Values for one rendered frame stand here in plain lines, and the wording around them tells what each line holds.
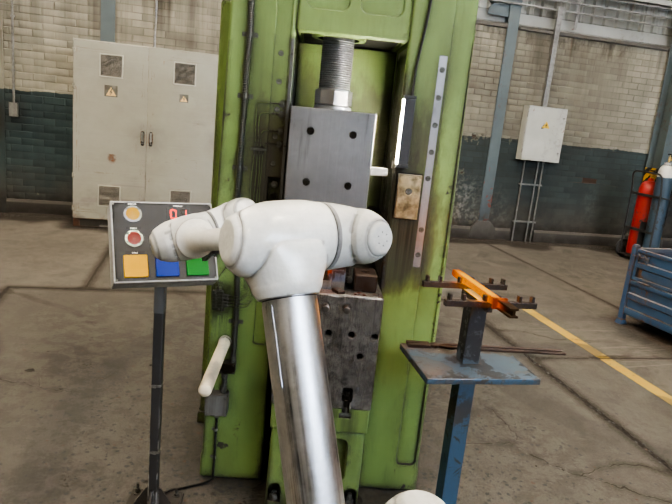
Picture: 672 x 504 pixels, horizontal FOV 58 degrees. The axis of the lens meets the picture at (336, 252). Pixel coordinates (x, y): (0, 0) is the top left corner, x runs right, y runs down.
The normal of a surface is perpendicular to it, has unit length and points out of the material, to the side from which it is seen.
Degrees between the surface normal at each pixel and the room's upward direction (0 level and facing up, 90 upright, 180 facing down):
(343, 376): 90
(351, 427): 90
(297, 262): 71
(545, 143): 90
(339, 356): 90
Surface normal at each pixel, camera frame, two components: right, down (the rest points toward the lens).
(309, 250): 0.62, -0.07
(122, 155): 0.18, 0.23
